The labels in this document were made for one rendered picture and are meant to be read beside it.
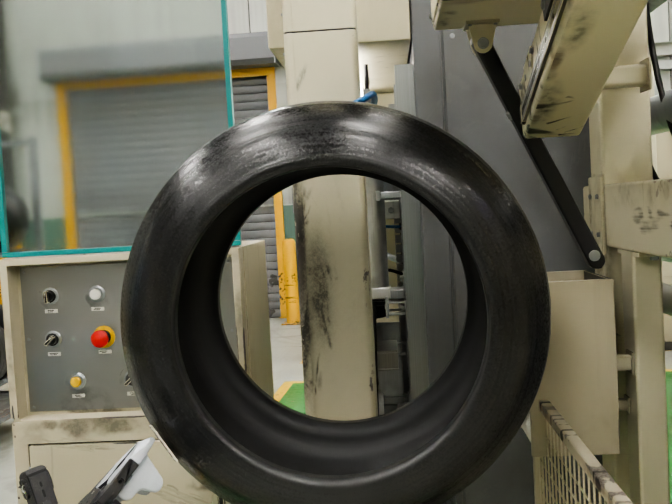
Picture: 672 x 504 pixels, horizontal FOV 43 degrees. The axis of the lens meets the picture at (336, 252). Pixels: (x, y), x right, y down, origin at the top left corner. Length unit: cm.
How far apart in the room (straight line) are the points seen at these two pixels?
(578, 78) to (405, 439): 63
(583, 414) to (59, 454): 117
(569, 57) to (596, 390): 59
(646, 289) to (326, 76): 66
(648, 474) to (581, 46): 76
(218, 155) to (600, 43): 52
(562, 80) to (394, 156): 29
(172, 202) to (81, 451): 102
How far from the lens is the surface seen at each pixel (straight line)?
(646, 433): 158
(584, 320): 150
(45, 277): 209
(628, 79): 139
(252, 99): 1085
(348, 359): 155
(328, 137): 112
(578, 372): 151
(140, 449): 117
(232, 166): 113
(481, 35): 148
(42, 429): 210
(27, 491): 114
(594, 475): 114
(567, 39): 117
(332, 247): 153
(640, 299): 153
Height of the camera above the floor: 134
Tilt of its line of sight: 3 degrees down
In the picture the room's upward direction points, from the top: 3 degrees counter-clockwise
